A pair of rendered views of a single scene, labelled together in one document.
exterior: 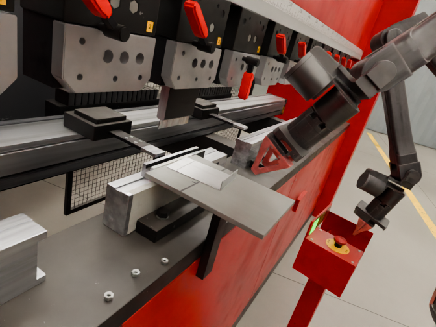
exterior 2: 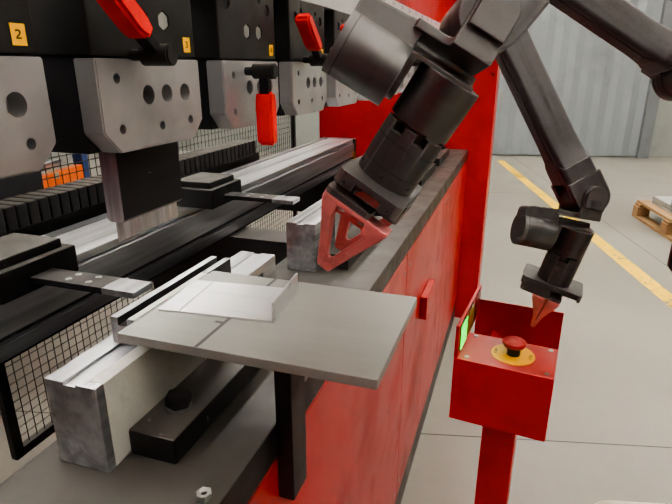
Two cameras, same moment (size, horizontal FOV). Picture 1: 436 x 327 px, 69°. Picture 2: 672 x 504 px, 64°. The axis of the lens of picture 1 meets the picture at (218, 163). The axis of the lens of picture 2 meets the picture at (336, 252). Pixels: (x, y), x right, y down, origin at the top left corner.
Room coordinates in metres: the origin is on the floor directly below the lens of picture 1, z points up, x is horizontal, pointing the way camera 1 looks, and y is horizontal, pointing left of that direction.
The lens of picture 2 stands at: (0.07, -0.03, 1.25)
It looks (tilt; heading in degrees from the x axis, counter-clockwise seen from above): 19 degrees down; 354
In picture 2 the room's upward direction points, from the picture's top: straight up
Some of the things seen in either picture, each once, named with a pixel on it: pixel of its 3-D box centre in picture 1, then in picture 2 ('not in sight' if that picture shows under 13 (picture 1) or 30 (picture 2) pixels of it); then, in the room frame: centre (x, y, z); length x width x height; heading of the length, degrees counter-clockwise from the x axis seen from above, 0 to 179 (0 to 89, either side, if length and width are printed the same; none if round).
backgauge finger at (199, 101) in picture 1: (215, 113); (236, 191); (1.14, 0.05, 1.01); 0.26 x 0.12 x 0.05; 65
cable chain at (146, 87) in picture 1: (113, 93); (32, 207); (1.00, 0.39, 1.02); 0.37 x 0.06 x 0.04; 155
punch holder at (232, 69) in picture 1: (233, 47); (222, 57); (0.80, 0.04, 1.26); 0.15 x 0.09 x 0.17; 155
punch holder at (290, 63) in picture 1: (285, 57); (327, 60); (1.17, -0.13, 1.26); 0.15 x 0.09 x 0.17; 155
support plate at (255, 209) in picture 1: (222, 189); (277, 317); (0.58, -0.02, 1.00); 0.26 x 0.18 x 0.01; 65
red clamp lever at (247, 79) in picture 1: (245, 78); (261, 105); (0.76, -0.01, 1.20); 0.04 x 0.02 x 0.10; 65
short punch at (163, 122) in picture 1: (178, 104); (145, 185); (0.65, 0.11, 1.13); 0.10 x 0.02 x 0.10; 155
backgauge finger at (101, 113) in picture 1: (120, 131); (53, 270); (0.72, 0.25, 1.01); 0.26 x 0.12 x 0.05; 65
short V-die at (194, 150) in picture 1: (176, 161); (179, 294); (0.68, 0.10, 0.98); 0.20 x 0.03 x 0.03; 155
